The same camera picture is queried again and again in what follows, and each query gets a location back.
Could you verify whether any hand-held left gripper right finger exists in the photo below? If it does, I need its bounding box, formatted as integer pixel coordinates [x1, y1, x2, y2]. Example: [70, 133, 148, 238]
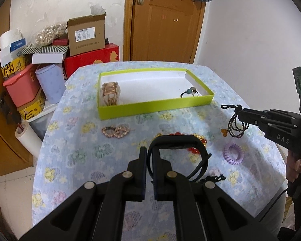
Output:
[152, 149, 279, 241]

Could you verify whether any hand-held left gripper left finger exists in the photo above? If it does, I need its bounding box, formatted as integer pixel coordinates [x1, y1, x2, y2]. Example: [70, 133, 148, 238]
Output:
[20, 147, 147, 241]

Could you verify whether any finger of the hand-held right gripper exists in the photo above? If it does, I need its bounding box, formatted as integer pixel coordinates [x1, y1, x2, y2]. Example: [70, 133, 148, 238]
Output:
[251, 117, 301, 133]
[238, 108, 301, 122]

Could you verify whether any black bead bracelet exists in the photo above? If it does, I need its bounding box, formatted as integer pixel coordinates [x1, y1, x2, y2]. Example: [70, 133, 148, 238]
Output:
[220, 104, 250, 139]

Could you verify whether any purple spiral hair tie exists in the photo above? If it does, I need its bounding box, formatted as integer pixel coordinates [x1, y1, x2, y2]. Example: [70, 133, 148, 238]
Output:
[223, 143, 244, 166]

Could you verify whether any rhinestone hair clip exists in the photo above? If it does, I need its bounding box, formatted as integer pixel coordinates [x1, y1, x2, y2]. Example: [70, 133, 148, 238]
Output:
[102, 124, 134, 139]

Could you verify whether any red bead bracelet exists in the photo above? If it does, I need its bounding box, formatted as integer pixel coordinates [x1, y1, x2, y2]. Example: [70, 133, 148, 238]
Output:
[154, 132, 207, 155]

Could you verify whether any green cardboard tray box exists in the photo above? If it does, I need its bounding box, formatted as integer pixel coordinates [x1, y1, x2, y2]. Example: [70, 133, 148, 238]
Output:
[97, 68, 215, 119]

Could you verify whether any person's right hand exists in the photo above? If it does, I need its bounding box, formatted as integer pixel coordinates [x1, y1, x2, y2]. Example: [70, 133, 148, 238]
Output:
[285, 153, 301, 184]

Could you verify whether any floral blue tablecloth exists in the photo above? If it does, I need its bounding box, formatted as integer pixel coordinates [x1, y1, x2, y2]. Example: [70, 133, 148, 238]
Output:
[31, 61, 288, 241]

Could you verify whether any gold hair claw clip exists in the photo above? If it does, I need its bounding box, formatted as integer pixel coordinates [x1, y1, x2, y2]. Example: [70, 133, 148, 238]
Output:
[102, 82, 121, 106]

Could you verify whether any person's grey clothing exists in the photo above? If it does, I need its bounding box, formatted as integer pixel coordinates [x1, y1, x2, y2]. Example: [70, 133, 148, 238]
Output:
[259, 198, 285, 241]

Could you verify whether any clear plastic storage box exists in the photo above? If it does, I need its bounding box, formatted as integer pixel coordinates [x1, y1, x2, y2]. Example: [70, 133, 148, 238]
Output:
[27, 103, 58, 141]

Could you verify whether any brown wooden door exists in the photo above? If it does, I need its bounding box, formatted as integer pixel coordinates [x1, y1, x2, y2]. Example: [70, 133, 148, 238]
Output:
[123, 0, 207, 64]

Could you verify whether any white tape roll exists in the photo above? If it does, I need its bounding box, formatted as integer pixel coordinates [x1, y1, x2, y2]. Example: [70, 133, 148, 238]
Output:
[14, 121, 42, 157]

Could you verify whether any large red box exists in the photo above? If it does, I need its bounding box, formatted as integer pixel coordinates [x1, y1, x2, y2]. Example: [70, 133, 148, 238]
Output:
[63, 43, 120, 79]

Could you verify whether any yellow round tin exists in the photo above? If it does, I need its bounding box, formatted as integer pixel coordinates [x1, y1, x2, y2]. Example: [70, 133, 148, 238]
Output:
[17, 90, 46, 121]

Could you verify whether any lavender plastic container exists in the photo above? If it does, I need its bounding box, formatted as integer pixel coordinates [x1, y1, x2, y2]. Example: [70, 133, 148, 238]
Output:
[35, 64, 67, 104]

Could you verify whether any open brown cardboard box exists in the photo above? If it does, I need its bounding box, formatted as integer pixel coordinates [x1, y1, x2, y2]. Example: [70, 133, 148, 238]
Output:
[66, 14, 107, 56]

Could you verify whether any brown wooden cabinet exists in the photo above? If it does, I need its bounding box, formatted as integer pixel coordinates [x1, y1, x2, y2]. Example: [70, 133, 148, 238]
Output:
[0, 5, 34, 179]

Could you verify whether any pink plastic bin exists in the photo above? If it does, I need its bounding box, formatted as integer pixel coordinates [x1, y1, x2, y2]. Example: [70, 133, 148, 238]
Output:
[3, 64, 42, 108]

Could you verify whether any dark hanging object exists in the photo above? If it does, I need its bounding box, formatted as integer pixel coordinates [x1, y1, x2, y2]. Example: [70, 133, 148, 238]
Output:
[0, 92, 22, 125]

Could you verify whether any flat white box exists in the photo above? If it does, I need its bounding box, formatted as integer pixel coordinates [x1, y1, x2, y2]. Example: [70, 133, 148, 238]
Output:
[32, 52, 67, 64]

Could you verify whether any green white striped box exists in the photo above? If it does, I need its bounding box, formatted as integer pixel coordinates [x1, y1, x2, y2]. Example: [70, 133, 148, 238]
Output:
[21, 45, 69, 55]

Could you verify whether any yellow patterned box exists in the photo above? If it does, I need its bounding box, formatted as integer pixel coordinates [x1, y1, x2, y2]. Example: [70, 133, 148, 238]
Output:
[1, 55, 31, 83]

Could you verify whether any bag of gold trinkets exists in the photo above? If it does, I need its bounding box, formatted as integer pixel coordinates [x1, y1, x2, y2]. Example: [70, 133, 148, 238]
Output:
[31, 24, 68, 48]

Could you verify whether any white box with blue label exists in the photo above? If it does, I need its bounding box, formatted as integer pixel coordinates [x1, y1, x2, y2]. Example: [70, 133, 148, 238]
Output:
[0, 38, 28, 63]

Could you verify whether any white paper roll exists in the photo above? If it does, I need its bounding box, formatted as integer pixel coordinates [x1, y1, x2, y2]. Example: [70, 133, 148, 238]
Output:
[0, 30, 24, 53]

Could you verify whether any beaded black hair tie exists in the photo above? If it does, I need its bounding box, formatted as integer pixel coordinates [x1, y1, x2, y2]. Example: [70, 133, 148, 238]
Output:
[180, 87, 199, 98]

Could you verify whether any black cable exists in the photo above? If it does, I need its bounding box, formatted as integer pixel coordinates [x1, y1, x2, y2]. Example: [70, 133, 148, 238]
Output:
[258, 188, 291, 221]

